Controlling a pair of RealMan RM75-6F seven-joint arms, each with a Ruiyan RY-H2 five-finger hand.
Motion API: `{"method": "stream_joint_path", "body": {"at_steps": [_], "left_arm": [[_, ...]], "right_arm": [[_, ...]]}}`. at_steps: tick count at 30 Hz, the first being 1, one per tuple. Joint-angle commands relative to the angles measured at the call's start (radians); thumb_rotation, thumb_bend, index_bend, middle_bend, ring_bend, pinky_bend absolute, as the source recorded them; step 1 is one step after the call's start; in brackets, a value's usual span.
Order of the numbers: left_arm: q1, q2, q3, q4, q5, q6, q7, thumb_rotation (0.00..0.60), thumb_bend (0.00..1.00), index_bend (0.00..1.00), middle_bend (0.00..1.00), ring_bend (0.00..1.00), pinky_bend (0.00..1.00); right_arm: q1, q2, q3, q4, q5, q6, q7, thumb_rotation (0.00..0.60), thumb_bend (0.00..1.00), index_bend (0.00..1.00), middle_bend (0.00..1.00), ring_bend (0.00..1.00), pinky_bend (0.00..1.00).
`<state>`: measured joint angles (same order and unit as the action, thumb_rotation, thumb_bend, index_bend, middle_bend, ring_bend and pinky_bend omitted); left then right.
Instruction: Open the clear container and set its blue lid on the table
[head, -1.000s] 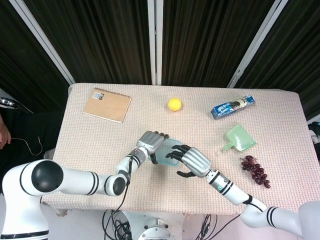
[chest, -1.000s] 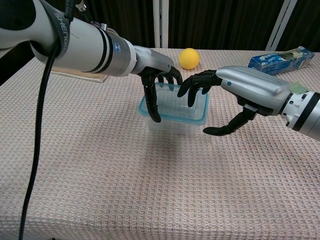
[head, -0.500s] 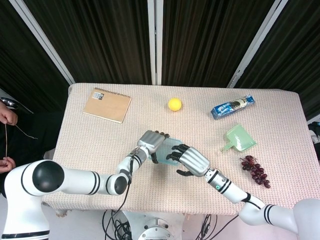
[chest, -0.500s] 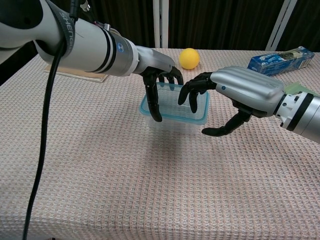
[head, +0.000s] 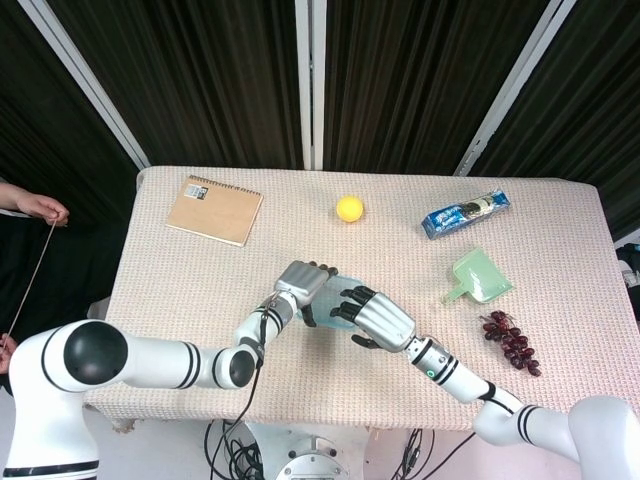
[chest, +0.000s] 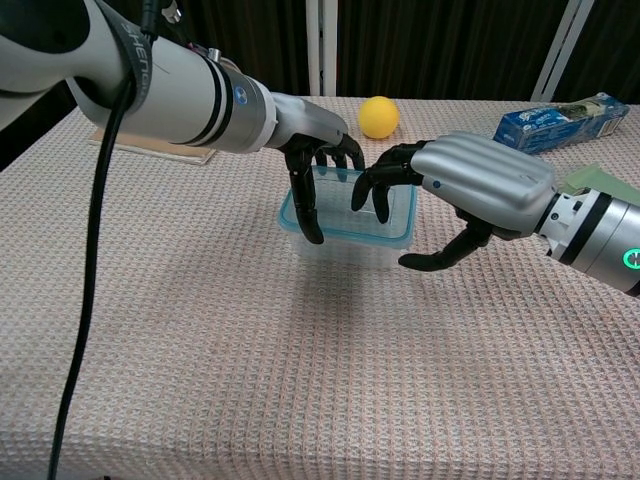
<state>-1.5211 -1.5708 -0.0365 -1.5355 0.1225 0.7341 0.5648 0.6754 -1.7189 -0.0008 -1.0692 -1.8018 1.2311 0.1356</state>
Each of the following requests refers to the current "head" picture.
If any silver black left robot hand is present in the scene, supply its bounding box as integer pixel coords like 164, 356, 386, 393
273, 259, 339, 329

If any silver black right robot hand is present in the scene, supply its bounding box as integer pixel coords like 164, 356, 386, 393
329, 284, 418, 353

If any bare human hand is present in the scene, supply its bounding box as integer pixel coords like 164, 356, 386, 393
0, 334, 19, 375
13, 192, 71, 230

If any clear lid with blue rim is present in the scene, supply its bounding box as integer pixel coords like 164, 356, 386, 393
297, 272, 369, 332

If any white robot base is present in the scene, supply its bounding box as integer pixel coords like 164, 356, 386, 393
243, 422, 372, 480

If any yellow ball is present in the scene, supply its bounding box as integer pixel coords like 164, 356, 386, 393
335, 196, 365, 223

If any pink checked tablecloth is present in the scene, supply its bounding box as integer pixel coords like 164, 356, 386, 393
82, 165, 621, 434

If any green plastic dustpan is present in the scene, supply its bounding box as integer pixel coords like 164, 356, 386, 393
440, 247, 516, 306

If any brown spiral notebook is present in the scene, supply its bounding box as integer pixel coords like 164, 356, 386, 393
165, 174, 265, 248

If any dark red grape bunch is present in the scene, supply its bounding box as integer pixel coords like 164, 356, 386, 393
478, 309, 543, 378

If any blue cookie package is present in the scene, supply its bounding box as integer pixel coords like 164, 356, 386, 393
420, 188, 512, 242

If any black pleated curtain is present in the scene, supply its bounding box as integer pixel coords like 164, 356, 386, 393
0, 0, 640, 311

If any black device with white parts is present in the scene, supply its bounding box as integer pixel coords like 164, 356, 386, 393
613, 242, 640, 290

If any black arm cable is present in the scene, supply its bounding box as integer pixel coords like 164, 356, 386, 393
205, 292, 281, 480

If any black floor cable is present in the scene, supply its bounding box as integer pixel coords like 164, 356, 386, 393
397, 428, 476, 480

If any white frame post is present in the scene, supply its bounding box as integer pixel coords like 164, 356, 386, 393
453, 0, 577, 177
294, 0, 328, 171
17, 0, 151, 170

